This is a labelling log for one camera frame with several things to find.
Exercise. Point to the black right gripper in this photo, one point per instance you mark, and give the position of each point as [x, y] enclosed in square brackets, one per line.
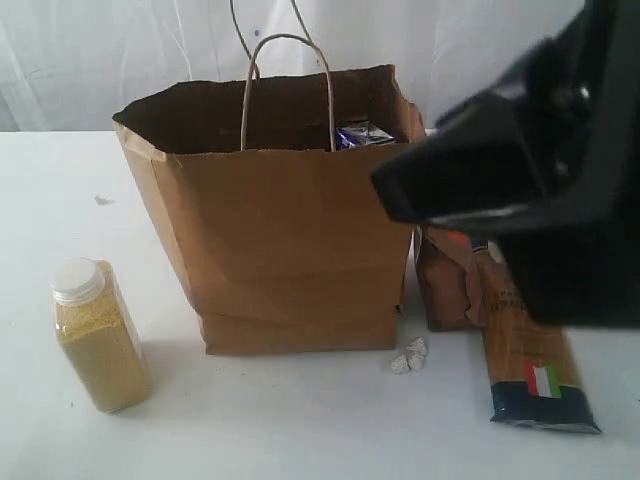
[545, 162]

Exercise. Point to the blue and white milk carton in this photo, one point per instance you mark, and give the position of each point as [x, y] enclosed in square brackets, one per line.
[361, 134]

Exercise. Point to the white paper ball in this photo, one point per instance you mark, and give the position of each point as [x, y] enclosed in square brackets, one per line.
[415, 360]
[399, 365]
[417, 346]

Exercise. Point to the spaghetti packet with Italian flag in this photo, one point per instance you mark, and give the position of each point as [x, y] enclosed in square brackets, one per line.
[534, 379]

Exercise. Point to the brown paper shopping bag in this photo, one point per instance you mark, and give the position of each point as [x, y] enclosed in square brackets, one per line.
[277, 237]

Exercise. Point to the brown pouch with orange label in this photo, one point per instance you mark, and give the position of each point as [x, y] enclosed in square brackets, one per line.
[449, 279]

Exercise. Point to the millet bottle with white cap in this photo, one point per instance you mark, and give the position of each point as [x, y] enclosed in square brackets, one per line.
[94, 329]

